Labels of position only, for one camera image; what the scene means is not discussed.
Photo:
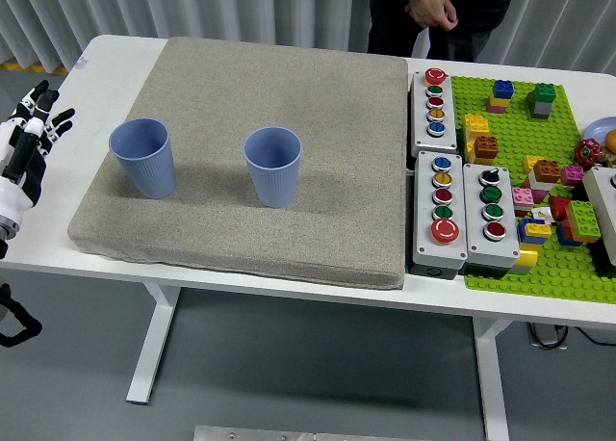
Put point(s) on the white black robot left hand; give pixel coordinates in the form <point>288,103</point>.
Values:
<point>24,152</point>

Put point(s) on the grey-brown fabric mat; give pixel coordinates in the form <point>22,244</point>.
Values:
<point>289,99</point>

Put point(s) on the person's hand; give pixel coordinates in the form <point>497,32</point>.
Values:
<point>428,7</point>

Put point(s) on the orange toy fruit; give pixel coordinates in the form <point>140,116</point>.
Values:
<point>612,140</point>

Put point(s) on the white table leg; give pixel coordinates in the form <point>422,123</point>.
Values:
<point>154,345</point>
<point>493,388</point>

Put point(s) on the blue toy brick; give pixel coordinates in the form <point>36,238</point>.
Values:
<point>521,227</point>
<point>503,90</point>
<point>565,238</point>

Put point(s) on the blue plate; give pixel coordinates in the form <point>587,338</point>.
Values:
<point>601,127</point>

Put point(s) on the white control box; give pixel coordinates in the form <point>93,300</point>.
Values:
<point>604,195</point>

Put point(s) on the large green toy brick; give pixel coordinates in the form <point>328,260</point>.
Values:
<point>582,219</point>

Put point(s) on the person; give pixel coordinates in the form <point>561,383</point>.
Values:
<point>462,41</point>

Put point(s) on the five-button box, large red mushroom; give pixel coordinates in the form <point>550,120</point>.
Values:
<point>426,248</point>

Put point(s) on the magenta toy brick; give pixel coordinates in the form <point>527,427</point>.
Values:
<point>572,175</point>

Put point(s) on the grey toy brick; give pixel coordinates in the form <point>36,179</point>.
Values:
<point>541,110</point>

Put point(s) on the grey floor power strip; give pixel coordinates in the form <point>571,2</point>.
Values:
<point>546,336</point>

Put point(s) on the white pleated curtain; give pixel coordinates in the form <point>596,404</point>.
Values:
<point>192,7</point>

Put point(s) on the blue ribbed plastic cup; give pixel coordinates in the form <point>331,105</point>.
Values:
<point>274,181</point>
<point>144,171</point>

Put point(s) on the yellow cylinder toy brick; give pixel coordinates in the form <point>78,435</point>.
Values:
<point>527,258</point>

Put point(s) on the pink toy brick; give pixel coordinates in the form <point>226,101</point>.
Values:
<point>495,109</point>
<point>522,196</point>

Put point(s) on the white toy brick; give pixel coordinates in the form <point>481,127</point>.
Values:
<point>536,181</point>

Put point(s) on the brown toy brick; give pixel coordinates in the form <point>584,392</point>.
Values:
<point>486,148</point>
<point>547,171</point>

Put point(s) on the four-button box with selector switch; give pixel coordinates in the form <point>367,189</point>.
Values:
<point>503,248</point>

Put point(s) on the small white printed brick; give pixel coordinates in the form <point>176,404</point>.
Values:
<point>541,213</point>

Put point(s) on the five-button box, small red mushroom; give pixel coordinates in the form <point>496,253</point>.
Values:
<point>450,140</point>

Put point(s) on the green studded baseplate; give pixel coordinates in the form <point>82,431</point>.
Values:
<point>515,137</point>

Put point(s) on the red toy brick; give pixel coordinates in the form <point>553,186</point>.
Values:
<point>559,207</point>

